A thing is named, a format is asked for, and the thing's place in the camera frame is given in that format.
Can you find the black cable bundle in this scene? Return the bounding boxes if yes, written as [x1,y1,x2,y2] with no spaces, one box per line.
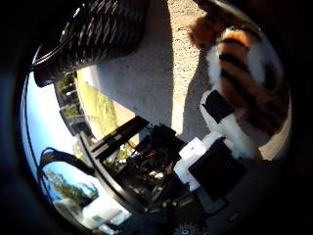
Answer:
[36,146,96,197]

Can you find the black looped cable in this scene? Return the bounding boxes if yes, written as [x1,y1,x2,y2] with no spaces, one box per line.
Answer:
[31,3,86,68]

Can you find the striped tiger plush toy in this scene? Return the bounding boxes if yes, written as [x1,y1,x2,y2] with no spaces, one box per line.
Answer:
[187,15,291,138]

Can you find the black slatted plastic basket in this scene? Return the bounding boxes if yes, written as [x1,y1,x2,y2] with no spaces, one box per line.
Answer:
[31,0,152,88]

